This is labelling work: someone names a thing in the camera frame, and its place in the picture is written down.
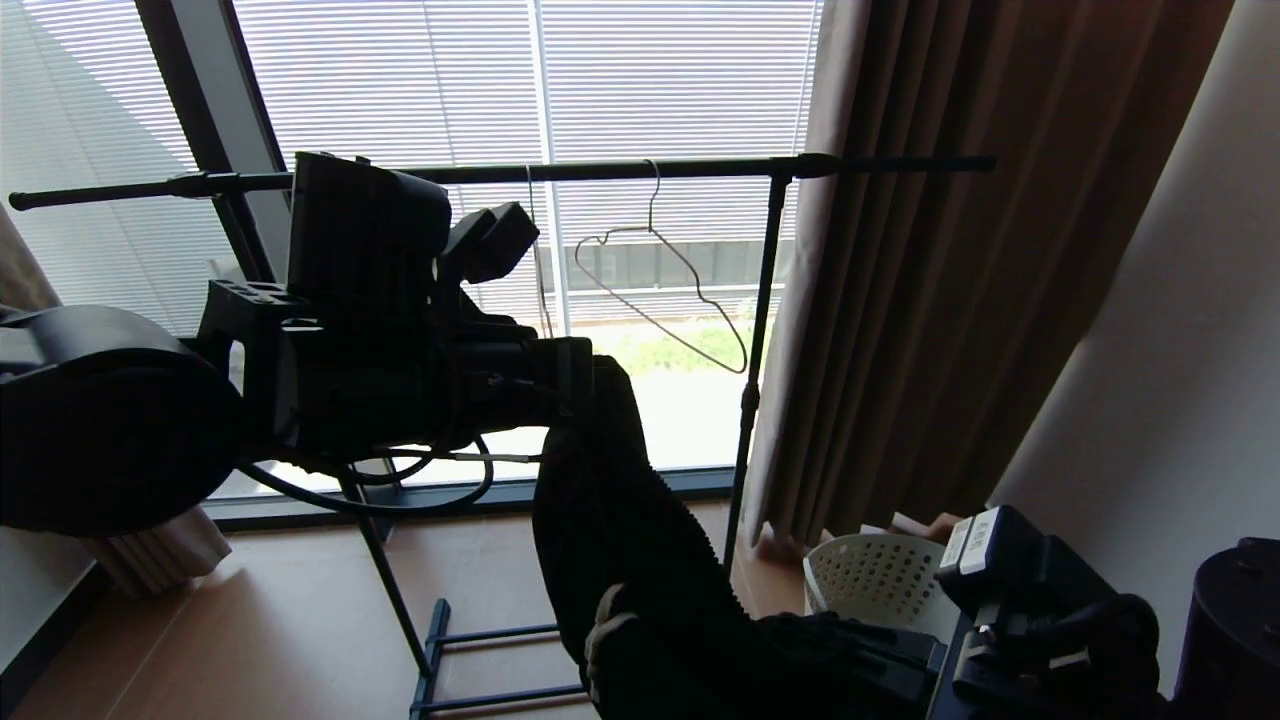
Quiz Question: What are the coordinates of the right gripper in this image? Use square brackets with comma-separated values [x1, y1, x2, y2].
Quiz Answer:
[925, 595, 1168, 720]

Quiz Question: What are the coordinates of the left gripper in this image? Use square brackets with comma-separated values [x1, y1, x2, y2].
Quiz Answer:
[455, 310, 598, 448]

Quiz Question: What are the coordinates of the black garment with white cords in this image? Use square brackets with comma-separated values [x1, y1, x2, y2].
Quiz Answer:
[530, 355, 941, 720]

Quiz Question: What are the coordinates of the white laundry basket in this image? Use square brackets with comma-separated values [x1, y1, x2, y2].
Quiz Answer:
[803, 532, 966, 646]

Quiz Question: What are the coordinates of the black clothes rack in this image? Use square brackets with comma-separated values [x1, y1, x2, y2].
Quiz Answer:
[8, 152, 997, 720]

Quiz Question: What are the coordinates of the window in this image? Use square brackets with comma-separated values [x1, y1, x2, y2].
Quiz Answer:
[0, 0, 831, 531]

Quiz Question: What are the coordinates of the beige curtain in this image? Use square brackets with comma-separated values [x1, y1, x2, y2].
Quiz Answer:
[0, 200, 233, 601]

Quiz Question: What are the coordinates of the brown curtain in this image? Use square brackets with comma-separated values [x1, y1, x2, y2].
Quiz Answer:
[740, 0, 1236, 551]

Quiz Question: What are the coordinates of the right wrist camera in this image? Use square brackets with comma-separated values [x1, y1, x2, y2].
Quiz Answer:
[935, 505, 1056, 613]

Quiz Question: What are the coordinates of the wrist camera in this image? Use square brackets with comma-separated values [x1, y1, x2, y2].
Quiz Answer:
[935, 505, 1056, 613]
[437, 202, 542, 286]

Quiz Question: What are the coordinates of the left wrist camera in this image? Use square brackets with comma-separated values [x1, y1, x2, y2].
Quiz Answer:
[437, 202, 542, 286]

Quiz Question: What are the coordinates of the black cable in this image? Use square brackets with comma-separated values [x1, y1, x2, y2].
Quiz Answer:
[238, 430, 497, 518]

